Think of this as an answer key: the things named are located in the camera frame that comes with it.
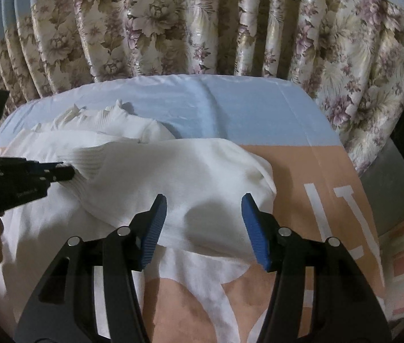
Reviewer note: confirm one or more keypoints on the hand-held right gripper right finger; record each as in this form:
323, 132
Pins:
255, 229

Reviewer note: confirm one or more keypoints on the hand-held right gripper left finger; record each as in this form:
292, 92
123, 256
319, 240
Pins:
153, 229

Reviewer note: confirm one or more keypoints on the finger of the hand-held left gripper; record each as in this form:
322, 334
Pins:
46, 166
61, 175

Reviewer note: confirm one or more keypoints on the white knit sweater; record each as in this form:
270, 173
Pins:
187, 185

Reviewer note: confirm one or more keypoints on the orange and blue printed blanket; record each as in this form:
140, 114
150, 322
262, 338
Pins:
287, 121

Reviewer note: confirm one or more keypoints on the floral curtain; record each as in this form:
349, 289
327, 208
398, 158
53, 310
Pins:
187, 25

